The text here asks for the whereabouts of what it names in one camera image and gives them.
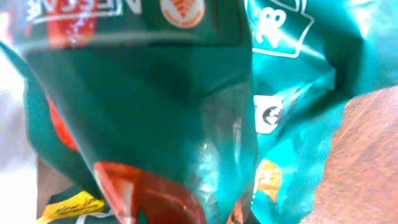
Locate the green Nescafe coffee bag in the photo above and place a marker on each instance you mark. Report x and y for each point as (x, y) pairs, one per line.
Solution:
(196, 111)

